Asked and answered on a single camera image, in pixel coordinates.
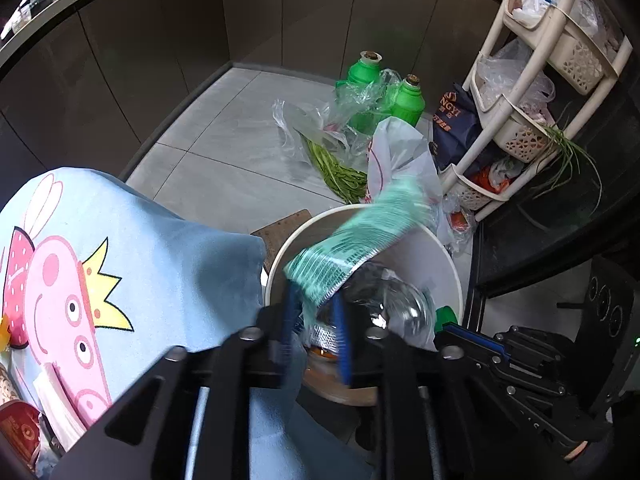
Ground green plastic bottle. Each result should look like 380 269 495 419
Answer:
346 49 385 134
391 73 427 129

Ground green onions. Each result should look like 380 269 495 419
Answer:
531 104 604 212

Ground white paper bucket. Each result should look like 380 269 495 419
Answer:
263 203 462 407

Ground black round table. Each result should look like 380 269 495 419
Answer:
462 85 640 322

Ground blue cartoon pig tablecloth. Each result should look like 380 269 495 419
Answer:
0 166 377 480

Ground red snack wrapper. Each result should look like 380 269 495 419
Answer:
0 401 42 467

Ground dark blue shopping bag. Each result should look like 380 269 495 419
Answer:
430 82 497 172

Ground white plastic storage rack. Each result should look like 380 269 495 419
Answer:
439 0 634 224

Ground green beans bunch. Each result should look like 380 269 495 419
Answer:
304 136 372 207

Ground dark kitchen cabinets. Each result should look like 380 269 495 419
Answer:
0 0 502 197

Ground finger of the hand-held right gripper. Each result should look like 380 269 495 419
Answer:
434 324 571 397

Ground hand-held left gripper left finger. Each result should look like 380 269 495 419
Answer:
55 282 306 480

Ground green snack bag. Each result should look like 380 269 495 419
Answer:
283 176 437 319

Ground white red plastic bag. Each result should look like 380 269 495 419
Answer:
366 115 444 212

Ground clear plastic bag in rack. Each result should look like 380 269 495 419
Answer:
474 38 557 114

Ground clear bag with red packet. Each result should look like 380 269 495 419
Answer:
446 206 476 257

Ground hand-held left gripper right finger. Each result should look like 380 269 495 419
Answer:
332 294 507 480

